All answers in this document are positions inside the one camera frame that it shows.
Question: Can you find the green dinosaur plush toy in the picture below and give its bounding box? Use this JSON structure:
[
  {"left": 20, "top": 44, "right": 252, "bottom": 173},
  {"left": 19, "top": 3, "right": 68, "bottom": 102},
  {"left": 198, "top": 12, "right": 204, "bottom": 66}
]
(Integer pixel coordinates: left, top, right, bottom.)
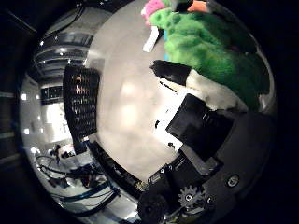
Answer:
[{"left": 140, "top": 0, "right": 272, "bottom": 112}]

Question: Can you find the black mesh plastic basket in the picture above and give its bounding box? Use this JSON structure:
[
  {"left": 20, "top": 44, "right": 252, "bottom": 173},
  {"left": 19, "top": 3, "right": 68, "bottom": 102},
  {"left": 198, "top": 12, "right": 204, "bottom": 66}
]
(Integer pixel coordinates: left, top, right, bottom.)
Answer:
[{"left": 63, "top": 64, "right": 101, "bottom": 155}]

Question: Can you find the orange carrot plush toy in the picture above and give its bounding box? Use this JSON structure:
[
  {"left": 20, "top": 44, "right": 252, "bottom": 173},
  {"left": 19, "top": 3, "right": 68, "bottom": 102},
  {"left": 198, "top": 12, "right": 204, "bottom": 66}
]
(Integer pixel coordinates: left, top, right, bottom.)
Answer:
[{"left": 186, "top": 0, "right": 216, "bottom": 14}]

